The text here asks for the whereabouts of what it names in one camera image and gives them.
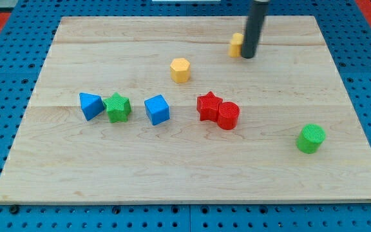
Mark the red star block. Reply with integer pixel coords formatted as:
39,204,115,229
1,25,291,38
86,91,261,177
196,92,223,122

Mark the red cylinder block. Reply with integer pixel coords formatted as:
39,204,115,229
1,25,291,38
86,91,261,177
217,102,240,130

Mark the yellow hexagon block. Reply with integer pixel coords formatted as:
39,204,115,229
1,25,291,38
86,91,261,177
170,58,191,83

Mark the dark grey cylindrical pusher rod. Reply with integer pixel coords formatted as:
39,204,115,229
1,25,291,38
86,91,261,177
241,0,269,59

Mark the light wooden board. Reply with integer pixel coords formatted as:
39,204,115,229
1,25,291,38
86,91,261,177
0,16,371,205

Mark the blue triangle block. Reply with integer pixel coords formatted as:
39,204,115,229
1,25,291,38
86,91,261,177
79,93,105,121

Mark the green star block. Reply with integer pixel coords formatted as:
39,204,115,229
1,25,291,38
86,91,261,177
103,92,131,123

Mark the yellow heart block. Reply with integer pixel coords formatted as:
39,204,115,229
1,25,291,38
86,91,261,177
228,33,243,57

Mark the blue cube block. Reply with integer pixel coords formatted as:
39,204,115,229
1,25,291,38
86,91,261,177
144,95,170,126

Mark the green cylinder block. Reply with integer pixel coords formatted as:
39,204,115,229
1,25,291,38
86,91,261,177
296,124,326,154

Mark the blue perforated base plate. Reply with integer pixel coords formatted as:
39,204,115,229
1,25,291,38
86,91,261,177
0,1,371,231

